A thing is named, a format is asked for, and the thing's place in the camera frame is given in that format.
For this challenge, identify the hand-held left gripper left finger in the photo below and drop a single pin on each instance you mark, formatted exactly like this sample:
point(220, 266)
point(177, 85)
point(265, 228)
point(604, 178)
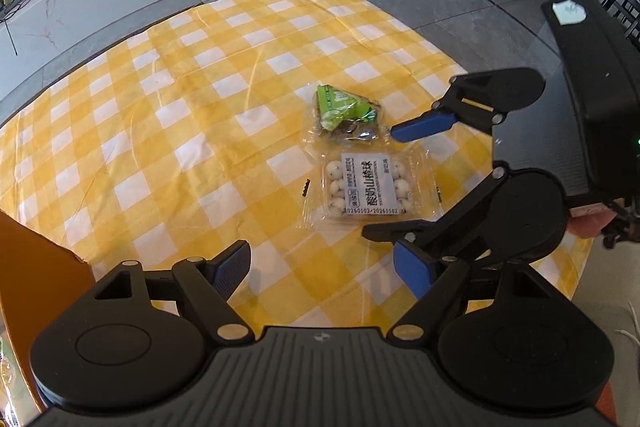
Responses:
point(232, 264)

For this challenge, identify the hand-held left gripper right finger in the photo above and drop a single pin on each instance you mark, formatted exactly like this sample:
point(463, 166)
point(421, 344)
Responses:
point(412, 271)

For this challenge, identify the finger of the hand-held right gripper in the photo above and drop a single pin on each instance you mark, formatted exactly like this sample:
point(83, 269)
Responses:
point(425, 127)
point(425, 227)

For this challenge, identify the clear tray of white balls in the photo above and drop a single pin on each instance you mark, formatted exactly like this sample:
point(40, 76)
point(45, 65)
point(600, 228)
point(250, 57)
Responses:
point(367, 187)

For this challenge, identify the green snack packet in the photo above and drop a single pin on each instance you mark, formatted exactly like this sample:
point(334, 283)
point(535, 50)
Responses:
point(335, 104)

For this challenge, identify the orange box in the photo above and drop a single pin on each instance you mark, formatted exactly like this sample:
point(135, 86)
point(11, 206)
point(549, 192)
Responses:
point(35, 287)

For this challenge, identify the person's right hand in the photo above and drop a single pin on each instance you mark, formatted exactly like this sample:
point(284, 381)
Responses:
point(592, 222)

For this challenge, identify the small black wrapper scrap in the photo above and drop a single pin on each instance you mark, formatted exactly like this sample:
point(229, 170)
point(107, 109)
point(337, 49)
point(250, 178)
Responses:
point(305, 188)

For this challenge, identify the black chair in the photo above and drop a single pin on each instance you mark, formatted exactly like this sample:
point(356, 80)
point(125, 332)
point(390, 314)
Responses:
point(622, 2)

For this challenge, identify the yellow checked tablecloth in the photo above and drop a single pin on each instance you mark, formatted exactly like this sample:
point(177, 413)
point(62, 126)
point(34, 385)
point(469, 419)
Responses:
point(200, 57)

